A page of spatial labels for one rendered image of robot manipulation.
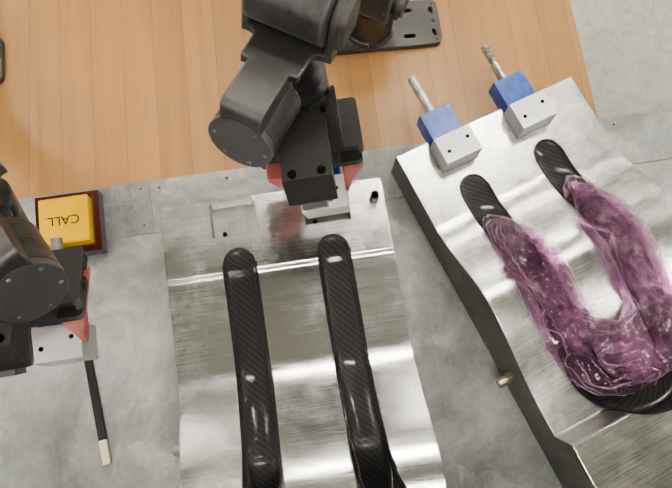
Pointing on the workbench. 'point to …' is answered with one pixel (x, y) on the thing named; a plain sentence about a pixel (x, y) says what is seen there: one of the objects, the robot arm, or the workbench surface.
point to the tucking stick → (97, 413)
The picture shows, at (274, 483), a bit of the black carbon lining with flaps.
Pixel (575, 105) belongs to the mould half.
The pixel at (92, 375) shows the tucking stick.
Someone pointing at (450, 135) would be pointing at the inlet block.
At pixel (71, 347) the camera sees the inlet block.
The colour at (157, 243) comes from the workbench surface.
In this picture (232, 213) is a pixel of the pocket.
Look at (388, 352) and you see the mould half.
